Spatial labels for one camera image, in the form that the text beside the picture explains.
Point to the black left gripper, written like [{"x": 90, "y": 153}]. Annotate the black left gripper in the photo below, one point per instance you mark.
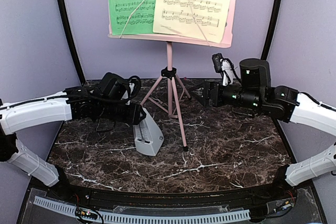
[{"x": 133, "y": 117}]

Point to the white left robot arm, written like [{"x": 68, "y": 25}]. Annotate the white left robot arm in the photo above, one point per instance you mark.
[{"x": 109, "y": 99}]

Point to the white metronome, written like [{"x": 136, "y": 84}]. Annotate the white metronome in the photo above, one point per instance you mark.
[{"x": 148, "y": 137}]

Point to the yellow paper sheet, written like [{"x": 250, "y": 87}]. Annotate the yellow paper sheet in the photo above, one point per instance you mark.
[{"x": 197, "y": 19}]

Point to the black right frame post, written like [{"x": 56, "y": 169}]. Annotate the black right frame post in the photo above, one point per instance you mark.
[{"x": 271, "y": 29}]

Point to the black front rail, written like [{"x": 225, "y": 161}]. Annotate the black front rail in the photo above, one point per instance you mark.
[{"x": 255, "y": 197}]

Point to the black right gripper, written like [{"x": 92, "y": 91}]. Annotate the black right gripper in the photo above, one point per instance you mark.
[{"x": 208, "y": 93}]

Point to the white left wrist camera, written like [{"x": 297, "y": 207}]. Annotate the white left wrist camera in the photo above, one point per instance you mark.
[{"x": 129, "y": 91}]

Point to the green paper sheet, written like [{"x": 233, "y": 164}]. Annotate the green paper sheet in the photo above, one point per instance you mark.
[{"x": 132, "y": 17}]

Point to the black frame post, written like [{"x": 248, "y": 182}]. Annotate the black frame post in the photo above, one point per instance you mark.
[
  {"x": 271, "y": 29},
  {"x": 70, "y": 40}
]

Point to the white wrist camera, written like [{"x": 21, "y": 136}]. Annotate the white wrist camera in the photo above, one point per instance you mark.
[
  {"x": 225, "y": 67},
  {"x": 129, "y": 91}
]

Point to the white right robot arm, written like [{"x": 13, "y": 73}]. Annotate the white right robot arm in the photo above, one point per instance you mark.
[{"x": 289, "y": 105}]

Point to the black left frame post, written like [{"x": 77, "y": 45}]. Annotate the black left frame post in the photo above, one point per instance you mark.
[{"x": 70, "y": 40}]

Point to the grey cable duct strip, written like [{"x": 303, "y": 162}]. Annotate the grey cable duct strip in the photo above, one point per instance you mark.
[{"x": 141, "y": 215}]

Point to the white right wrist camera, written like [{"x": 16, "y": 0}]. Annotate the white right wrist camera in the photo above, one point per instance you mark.
[{"x": 225, "y": 67}]

